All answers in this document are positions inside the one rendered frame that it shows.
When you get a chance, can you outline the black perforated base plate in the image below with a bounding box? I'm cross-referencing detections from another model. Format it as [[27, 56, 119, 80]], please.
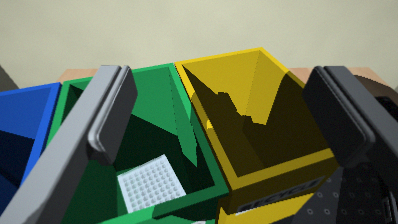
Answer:
[[270, 96, 398, 224]]

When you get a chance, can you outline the blue bin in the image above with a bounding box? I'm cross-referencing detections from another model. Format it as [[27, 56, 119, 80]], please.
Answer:
[[0, 82, 62, 216]]

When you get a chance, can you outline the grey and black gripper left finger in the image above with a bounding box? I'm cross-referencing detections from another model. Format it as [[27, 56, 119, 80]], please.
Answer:
[[0, 65, 138, 224]]

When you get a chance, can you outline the green bin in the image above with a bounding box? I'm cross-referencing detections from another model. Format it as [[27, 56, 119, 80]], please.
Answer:
[[46, 63, 229, 224]]

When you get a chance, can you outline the yellow open bin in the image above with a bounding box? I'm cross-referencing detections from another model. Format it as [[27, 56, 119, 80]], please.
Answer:
[[174, 47, 340, 224]]

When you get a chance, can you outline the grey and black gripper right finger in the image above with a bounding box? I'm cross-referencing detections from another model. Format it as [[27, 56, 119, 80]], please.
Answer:
[[302, 66, 398, 202]]

